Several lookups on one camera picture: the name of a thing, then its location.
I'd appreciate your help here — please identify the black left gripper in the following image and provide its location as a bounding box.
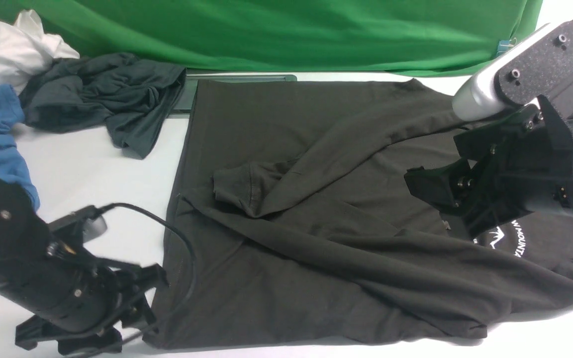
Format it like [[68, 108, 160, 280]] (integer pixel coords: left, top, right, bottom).
[[14, 264, 169, 355]]

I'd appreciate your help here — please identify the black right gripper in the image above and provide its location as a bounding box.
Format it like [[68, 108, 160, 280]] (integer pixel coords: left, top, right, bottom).
[[404, 104, 573, 238]]

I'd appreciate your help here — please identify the dark gray long-sleeve top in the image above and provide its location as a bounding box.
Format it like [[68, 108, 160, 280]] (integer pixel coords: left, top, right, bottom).
[[144, 80, 573, 351]]

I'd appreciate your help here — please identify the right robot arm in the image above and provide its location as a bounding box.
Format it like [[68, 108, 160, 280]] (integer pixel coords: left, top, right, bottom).
[[404, 74, 573, 239]]

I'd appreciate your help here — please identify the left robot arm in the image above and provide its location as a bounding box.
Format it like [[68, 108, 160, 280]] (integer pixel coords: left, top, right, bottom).
[[0, 179, 168, 356]]

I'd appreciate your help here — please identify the blue binder clip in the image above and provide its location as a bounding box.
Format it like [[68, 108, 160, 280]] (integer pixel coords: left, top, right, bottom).
[[494, 38, 518, 58]]

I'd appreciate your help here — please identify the green backdrop cloth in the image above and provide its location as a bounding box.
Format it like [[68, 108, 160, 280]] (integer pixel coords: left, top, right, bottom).
[[0, 0, 543, 77]]

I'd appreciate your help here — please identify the dark teal crumpled garment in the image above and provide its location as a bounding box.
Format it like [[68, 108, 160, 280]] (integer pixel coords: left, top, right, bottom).
[[19, 53, 187, 159]]

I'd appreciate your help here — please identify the white crumpled garment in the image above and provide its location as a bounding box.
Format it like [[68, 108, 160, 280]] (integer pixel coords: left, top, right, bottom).
[[0, 9, 80, 94]]

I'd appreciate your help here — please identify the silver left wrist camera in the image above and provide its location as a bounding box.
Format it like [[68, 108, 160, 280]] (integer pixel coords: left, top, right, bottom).
[[48, 205, 107, 246]]

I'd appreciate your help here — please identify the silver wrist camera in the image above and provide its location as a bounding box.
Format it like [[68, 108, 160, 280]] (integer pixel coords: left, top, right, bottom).
[[452, 19, 573, 122], [48, 205, 107, 246]]

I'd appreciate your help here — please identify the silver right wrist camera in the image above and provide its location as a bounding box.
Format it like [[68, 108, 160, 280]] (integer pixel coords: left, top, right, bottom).
[[452, 19, 573, 122]]

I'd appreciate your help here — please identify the metal table cable hatch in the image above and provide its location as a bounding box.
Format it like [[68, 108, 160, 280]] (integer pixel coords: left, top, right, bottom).
[[170, 74, 297, 115]]

